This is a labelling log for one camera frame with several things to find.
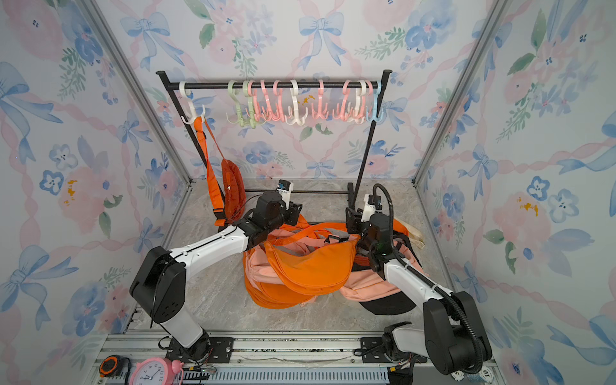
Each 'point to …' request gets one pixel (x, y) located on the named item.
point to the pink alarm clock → (156, 370)
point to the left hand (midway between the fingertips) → (300, 203)
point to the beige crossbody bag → (414, 234)
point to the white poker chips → (486, 374)
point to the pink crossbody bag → (363, 283)
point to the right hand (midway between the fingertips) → (354, 208)
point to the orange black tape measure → (113, 365)
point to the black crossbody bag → (399, 303)
